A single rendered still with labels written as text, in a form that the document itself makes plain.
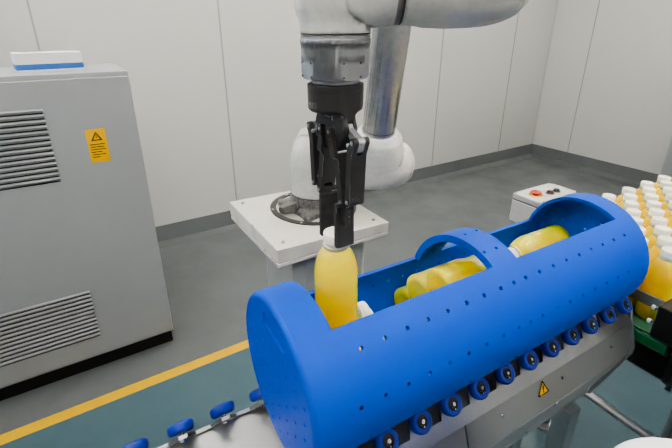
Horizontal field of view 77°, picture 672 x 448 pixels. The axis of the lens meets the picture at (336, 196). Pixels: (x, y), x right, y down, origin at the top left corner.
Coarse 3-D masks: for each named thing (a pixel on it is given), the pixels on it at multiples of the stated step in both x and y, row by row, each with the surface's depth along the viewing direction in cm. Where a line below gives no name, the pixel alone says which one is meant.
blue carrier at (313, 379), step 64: (448, 256) 103; (512, 256) 80; (576, 256) 85; (640, 256) 95; (256, 320) 71; (320, 320) 62; (384, 320) 64; (448, 320) 68; (512, 320) 74; (576, 320) 87; (320, 384) 57; (384, 384) 61; (448, 384) 69
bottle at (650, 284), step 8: (656, 264) 107; (664, 264) 106; (648, 272) 109; (656, 272) 107; (664, 272) 106; (648, 280) 109; (656, 280) 107; (664, 280) 106; (640, 288) 113; (648, 288) 109; (656, 288) 108; (664, 288) 107; (656, 296) 108; (664, 296) 107; (640, 304) 112; (640, 312) 112; (648, 312) 111; (656, 312) 110
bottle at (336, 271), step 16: (320, 256) 65; (336, 256) 63; (352, 256) 65; (320, 272) 64; (336, 272) 63; (352, 272) 64; (320, 288) 65; (336, 288) 64; (352, 288) 65; (320, 304) 66; (336, 304) 65; (352, 304) 66; (336, 320) 66; (352, 320) 68
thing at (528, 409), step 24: (624, 336) 108; (576, 360) 99; (600, 360) 103; (624, 360) 112; (552, 384) 94; (576, 384) 99; (264, 408) 82; (432, 408) 82; (504, 408) 87; (528, 408) 90; (552, 408) 102; (216, 432) 78; (240, 432) 78; (264, 432) 78; (456, 432) 81; (480, 432) 84; (504, 432) 87; (528, 432) 111
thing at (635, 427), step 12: (636, 348) 130; (648, 348) 130; (636, 360) 125; (648, 360) 125; (660, 360) 125; (648, 372) 121; (660, 372) 121; (588, 396) 162; (612, 408) 155; (624, 420) 151; (636, 432) 148; (648, 432) 146
